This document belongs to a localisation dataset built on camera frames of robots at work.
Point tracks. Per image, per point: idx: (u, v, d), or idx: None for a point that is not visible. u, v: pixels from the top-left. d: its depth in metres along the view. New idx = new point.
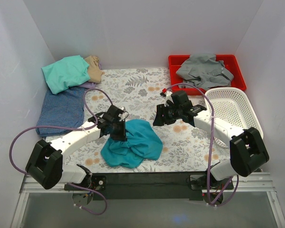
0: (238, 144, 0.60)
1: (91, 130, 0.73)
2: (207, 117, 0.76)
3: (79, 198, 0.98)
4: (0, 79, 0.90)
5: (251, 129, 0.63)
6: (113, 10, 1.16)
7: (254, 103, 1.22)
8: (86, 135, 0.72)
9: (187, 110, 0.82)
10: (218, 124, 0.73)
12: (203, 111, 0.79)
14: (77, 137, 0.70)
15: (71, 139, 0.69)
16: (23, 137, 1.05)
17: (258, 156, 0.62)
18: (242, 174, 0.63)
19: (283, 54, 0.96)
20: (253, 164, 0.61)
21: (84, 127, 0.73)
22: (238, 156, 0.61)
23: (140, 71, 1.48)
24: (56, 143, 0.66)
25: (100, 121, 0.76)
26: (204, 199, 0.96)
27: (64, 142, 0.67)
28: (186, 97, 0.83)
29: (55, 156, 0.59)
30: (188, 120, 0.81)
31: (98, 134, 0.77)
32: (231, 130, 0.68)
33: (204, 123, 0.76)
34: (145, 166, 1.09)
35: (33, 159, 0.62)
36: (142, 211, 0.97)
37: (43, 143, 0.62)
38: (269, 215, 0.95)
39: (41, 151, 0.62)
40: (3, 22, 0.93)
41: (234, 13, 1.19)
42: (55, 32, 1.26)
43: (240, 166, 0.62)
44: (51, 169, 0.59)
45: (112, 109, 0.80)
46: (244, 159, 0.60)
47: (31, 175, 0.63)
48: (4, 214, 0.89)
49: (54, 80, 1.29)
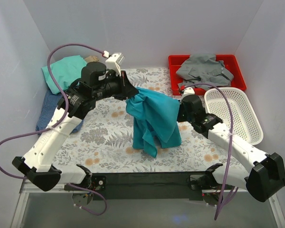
0: (259, 172, 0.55)
1: (62, 125, 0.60)
2: (224, 132, 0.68)
3: (79, 199, 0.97)
4: (0, 80, 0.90)
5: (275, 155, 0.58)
6: (113, 11, 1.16)
7: (254, 104, 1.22)
8: (58, 133, 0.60)
9: (201, 120, 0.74)
10: (237, 143, 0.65)
12: (219, 123, 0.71)
14: (49, 141, 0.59)
15: (42, 148, 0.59)
16: (23, 137, 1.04)
17: (280, 184, 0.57)
18: (258, 199, 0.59)
19: (283, 53, 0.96)
20: (272, 192, 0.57)
21: (52, 126, 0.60)
22: (257, 181, 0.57)
23: (140, 71, 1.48)
24: (29, 157, 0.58)
25: (72, 101, 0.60)
26: (204, 199, 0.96)
27: (36, 155, 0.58)
28: (201, 105, 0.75)
29: (32, 176, 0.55)
30: (202, 130, 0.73)
31: (73, 124, 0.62)
32: (252, 155, 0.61)
33: (220, 139, 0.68)
34: (144, 166, 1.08)
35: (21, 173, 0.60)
36: (141, 211, 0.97)
37: (16, 164, 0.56)
38: (269, 215, 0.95)
39: (20, 170, 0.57)
40: (3, 23, 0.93)
41: (234, 13, 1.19)
42: (55, 32, 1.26)
43: (257, 193, 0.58)
44: (38, 185, 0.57)
45: (87, 74, 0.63)
46: (264, 187, 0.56)
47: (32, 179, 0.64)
48: (4, 215, 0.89)
49: (54, 80, 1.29)
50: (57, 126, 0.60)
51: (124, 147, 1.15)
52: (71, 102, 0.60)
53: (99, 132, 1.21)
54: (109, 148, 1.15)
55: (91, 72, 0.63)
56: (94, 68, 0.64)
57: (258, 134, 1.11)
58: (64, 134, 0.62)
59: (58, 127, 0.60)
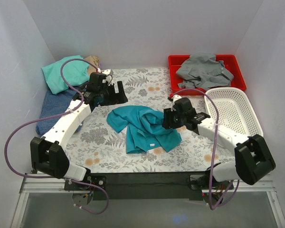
0: (243, 151, 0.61)
1: (80, 109, 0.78)
2: (211, 124, 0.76)
3: (79, 198, 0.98)
4: (0, 79, 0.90)
5: (257, 136, 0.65)
6: (113, 11, 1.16)
7: (254, 103, 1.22)
8: (76, 115, 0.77)
9: (192, 118, 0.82)
10: (222, 130, 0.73)
12: (206, 118, 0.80)
14: (69, 122, 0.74)
15: (63, 127, 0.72)
16: (23, 137, 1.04)
17: (264, 163, 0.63)
18: (247, 182, 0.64)
19: (283, 53, 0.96)
20: (259, 171, 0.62)
21: (72, 109, 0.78)
22: (243, 162, 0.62)
23: (140, 71, 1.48)
24: (51, 135, 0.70)
25: (87, 96, 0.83)
26: (204, 199, 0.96)
27: (58, 131, 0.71)
28: (190, 104, 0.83)
29: (54, 148, 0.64)
30: (193, 127, 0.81)
31: (86, 111, 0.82)
32: (236, 137, 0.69)
33: (207, 131, 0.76)
34: (145, 166, 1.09)
35: (35, 157, 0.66)
36: (142, 211, 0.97)
37: (37, 140, 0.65)
38: (270, 216, 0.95)
39: (40, 148, 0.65)
40: (3, 22, 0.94)
41: (234, 12, 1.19)
42: (55, 31, 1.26)
43: (245, 174, 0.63)
44: (56, 161, 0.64)
45: (94, 78, 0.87)
46: (250, 166, 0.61)
47: (40, 171, 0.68)
48: (4, 214, 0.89)
49: (54, 80, 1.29)
50: (75, 110, 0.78)
51: (123, 147, 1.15)
52: (86, 97, 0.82)
53: (99, 132, 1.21)
54: (108, 148, 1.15)
55: (98, 76, 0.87)
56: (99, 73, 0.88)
57: (258, 134, 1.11)
58: (79, 119, 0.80)
59: (76, 110, 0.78)
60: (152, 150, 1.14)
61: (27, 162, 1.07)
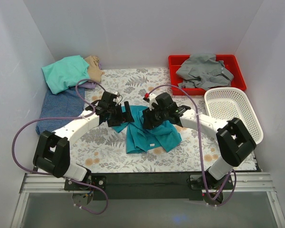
0: (224, 136, 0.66)
1: (90, 118, 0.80)
2: (192, 115, 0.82)
3: (79, 198, 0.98)
4: (0, 80, 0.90)
5: (235, 120, 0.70)
6: (113, 11, 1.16)
7: (254, 103, 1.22)
8: (87, 121, 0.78)
9: (174, 112, 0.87)
10: (203, 119, 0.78)
12: (188, 110, 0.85)
14: (79, 125, 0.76)
15: (73, 128, 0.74)
16: (23, 136, 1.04)
17: (245, 144, 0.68)
18: (233, 164, 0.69)
19: (283, 53, 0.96)
20: (242, 152, 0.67)
21: (84, 115, 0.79)
22: (226, 146, 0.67)
23: (140, 71, 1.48)
24: (60, 132, 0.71)
25: (98, 109, 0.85)
26: (204, 198, 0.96)
27: (68, 130, 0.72)
28: (170, 99, 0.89)
29: (62, 144, 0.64)
30: (175, 121, 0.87)
31: (97, 121, 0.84)
32: (216, 123, 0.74)
33: (190, 121, 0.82)
34: (145, 166, 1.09)
35: (39, 151, 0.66)
36: (141, 211, 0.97)
37: (46, 135, 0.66)
38: (270, 216, 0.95)
39: (47, 142, 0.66)
40: (3, 22, 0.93)
41: (234, 12, 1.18)
42: (55, 31, 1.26)
43: (230, 157, 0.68)
44: (59, 157, 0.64)
45: (106, 96, 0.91)
46: (232, 149, 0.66)
47: (40, 167, 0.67)
48: (4, 215, 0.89)
49: (54, 80, 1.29)
50: (87, 117, 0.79)
51: (123, 147, 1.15)
52: (98, 109, 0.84)
53: (99, 132, 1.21)
54: (109, 148, 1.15)
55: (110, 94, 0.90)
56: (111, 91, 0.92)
57: (258, 134, 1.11)
58: (88, 126, 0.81)
59: (87, 117, 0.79)
60: (152, 150, 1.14)
61: (27, 162, 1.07)
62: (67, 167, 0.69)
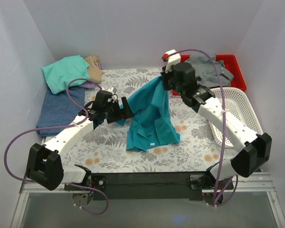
0: (250, 153, 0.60)
1: (83, 124, 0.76)
2: (216, 109, 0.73)
3: (79, 198, 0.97)
4: (0, 80, 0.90)
5: (266, 136, 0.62)
6: (113, 10, 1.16)
7: (254, 103, 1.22)
8: (79, 129, 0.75)
9: (193, 93, 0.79)
10: (231, 122, 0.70)
12: (211, 98, 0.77)
14: (71, 135, 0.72)
15: (65, 137, 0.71)
16: (23, 137, 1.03)
17: (261, 159, 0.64)
18: (241, 174, 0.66)
19: (283, 53, 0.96)
20: (255, 166, 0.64)
21: (76, 122, 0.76)
22: (246, 161, 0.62)
23: (140, 71, 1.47)
24: (51, 144, 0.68)
25: (91, 113, 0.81)
26: (204, 199, 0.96)
27: (59, 142, 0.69)
28: (193, 76, 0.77)
29: (53, 157, 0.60)
30: (192, 104, 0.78)
31: (90, 127, 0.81)
32: (243, 133, 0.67)
33: (211, 115, 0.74)
34: (145, 166, 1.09)
35: (30, 164, 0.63)
36: (141, 211, 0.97)
37: (36, 147, 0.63)
38: (269, 215, 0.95)
39: (37, 156, 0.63)
40: (3, 23, 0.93)
41: (234, 13, 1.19)
42: (56, 32, 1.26)
43: (243, 169, 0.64)
44: (52, 171, 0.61)
45: (99, 97, 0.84)
46: (251, 165, 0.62)
47: (33, 179, 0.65)
48: (4, 214, 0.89)
49: (54, 80, 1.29)
50: (80, 124, 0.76)
51: (123, 147, 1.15)
52: (91, 113, 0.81)
53: (99, 132, 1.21)
54: (109, 148, 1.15)
55: (103, 95, 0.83)
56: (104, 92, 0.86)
57: None
58: (81, 133, 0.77)
59: (79, 125, 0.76)
60: (152, 150, 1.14)
61: None
62: (61, 178, 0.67)
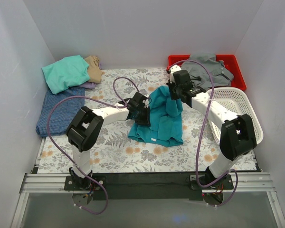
0: (229, 128, 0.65)
1: (123, 110, 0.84)
2: (204, 99, 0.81)
3: (79, 198, 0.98)
4: (0, 80, 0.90)
5: (244, 116, 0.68)
6: (113, 11, 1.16)
7: (254, 103, 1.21)
8: (118, 111, 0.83)
9: (187, 90, 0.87)
10: (214, 107, 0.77)
12: (202, 93, 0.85)
14: (112, 111, 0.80)
15: (108, 111, 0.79)
16: (23, 137, 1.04)
17: (246, 142, 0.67)
18: (229, 156, 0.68)
19: (283, 53, 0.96)
20: (240, 147, 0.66)
21: (118, 106, 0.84)
22: (227, 138, 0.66)
23: (140, 71, 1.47)
24: (96, 110, 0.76)
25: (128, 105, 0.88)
26: (204, 198, 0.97)
27: (102, 112, 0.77)
28: (187, 77, 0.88)
29: (97, 119, 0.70)
30: (186, 99, 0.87)
31: (126, 115, 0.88)
32: (225, 114, 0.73)
33: (200, 105, 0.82)
34: (145, 166, 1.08)
35: (74, 122, 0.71)
36: (141, 211, 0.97)
37: (85, 109, 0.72)
38: (269, 215, 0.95)
39: (83, 116, 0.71)
40: (3, 23, 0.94)
41: (234, 12, 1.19)
42: (56, 32, 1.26)
43: (228, 148, 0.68)
44: (92, 130, 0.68)
45: (137, 96, 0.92)
46: (232, 142, 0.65)
47: (69, 137, 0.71)
48: (4, 214, 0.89)
49: (54, 81, 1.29)
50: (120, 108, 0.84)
51: (123, 147, 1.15)
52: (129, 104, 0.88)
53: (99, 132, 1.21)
54: (109, 148, 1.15)
55: (141, 96, 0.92)
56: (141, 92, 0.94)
57: (258, 134, 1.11)
58: (118, 116, 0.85)
59: (122, 109, 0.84)
60: (152, 150, 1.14)
61: (27, 162, 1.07)
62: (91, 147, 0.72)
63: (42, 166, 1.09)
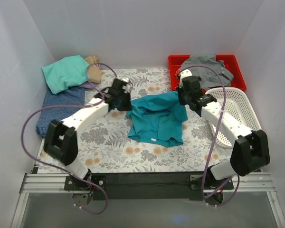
0: (243, 146, 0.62)
1: (99, 106, 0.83)
2: (216, 109, 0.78)
3: (79, 198, 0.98)
4: (0, 80, 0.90)
5: (260, 133, 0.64)
6: (113, 11, 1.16)
7: (254, 104, 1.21)
8: (94, 110, 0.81)
9: (196, 99, 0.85)
10: (227, 119, 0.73)
12: (213, 102, 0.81)
14: (87, 115, 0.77)
15: (81, 117, 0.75)
16: (23, 137, 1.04)
17: (259, 159, 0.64)
18: (239, 171, 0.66)
19: (283, 53, 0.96)
20: (252, 165, 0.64)
21: (92, 104, 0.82)
22: (240, 155, 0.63)
23: (140, 71, 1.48)
24: (69, 121, 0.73)
25: (107, 97, 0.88)
26: (204, 198, 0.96)
27: (76, 119, 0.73)
28: (197, 84, 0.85)
29: (70, 132, 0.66)
30: (195, 108, 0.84)
31: (105, 109, 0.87)
32: (238, 129, 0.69)
33: (211, 116, 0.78)
34: (145, 166, 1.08)
35: (48, 139, 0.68)
36: (141, 211, 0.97)
37: (55, 123, 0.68)
38: (269, 215, 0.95)
39: (55, 131, 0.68)
40: (3, 23, 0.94)
41: (234, 12, 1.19)
42: (56, 31, 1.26)
43: (239, 165, 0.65)
44: (68, 145, 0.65)
45: (116, 83, 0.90)
46: (245, 160, 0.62)
47: (49, 154, 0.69)
48: (4, 214, 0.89)
49: (54, 81, 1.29)
50: (95, 106, 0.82)
51: (124, 147, 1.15)
52: (106, 97, 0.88)
53: (99, 132, 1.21)
54: (109, 148, 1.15)
55: (119, 82, 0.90)
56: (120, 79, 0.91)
57: None
58: (96, 114, 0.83)
59: (95, 106, 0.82)
60: (152, 150, 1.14)
61: (27, 162, 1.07)
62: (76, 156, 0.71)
63: (42, 166, 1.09)
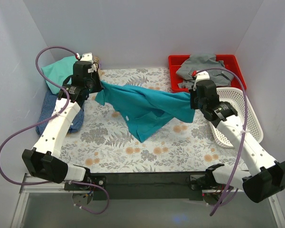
0: (265, 180, 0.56)
1: (67, 110, 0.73)
2: (236, 127, 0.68)
3: (79, 198, 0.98)
4: (0, 80, 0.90)
5: (283, 165, 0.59)
6: (113, 11, 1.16)
7: (254, 104, 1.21)
8: (64, 118, 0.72)
9: (214, 107, 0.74)
10: (248, 143, 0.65)
12: (233, 116, 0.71)
14: (57, 129, 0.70)
15: (53, 134, 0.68)
16: (23, 137, 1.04)
17: (275, 189, 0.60)
18: (251, 198, 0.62)
19: (283, 53, 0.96)
20: (267, 194, 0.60)
21: (58, 111, 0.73)
22: (258, 186, 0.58)
23: (140, 71, 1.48)
24: (41, 145, 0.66)
25: (71, 92, 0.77)
26: (204, 198, 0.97)
27: (48, 140, 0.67)
28: (214, 91, 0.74)
29: (46, 159, 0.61)
30: (212, 118, 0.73)
31: (75, 108, 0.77)
32: (261, 158, 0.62)
33: (231, 134, 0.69)
34: (144, 166, 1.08)
35: (30, 168, 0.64)
36: (141, 211, 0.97)
37: (28, 153, 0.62)
38: (269, 215, 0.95)
39: (33, 159, 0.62)
40: (4, 23, 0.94)
41: (234, 12, 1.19)
42: (55, 31, 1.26)
43: (254, 194, 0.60)
44: (52, 169, 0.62)
45: (78, 68, 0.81)
46: (263, 192, 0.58)
47: (39, 177, 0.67)
48: (4, 214, 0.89)
49: (54, 81, 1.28)
50: (62, 112, 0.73)
51: (124, 147, 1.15)
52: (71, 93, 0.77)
53: (99, 132, 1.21)
54: (109, 148, 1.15)
55: (81, 66, 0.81)
56: (82, 63, 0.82)
57: (258, 134, 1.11)
58: (68, 120, 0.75)
59: (63, 112, 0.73)
60: (152, 150, 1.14)
61: None
62: (67, 167, 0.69)
63: None
